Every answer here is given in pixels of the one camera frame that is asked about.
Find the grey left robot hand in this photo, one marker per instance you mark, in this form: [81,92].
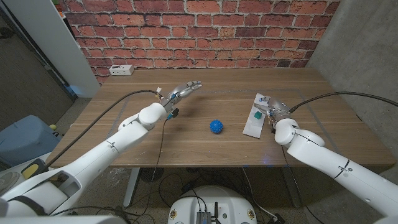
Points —
[178,93]

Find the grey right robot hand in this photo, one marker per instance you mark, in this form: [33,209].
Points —
[276,109]

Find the small green block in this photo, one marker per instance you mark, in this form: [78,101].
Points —
[258,115]

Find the white receipt paper strip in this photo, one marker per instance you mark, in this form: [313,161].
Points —
[253,129]

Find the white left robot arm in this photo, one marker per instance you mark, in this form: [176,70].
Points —
[102,155]

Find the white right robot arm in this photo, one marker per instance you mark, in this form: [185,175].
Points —
[335,165]

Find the blue spiky ball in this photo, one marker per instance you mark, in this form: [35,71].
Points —
[216,127]

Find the small yellow-green ball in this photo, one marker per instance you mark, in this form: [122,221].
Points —
[53,127]

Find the white power strip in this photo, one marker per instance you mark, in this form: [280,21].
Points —
[121,70]

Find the red brick printed backdrop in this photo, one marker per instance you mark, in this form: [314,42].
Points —
[199,31]

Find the grey table leg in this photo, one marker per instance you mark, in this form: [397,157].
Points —
[292,186]

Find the white table leg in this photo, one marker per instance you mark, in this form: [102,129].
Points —
[132,186]

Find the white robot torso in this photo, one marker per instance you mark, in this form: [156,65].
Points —
[214,202]

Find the blue plastic bin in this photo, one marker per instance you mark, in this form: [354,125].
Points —
[25,140]

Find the black and yellow pedal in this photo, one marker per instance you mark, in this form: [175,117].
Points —
[32,168]

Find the white round device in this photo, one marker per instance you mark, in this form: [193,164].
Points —
[7,183]

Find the white wall panel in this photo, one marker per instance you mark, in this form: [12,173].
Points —
[59,46]

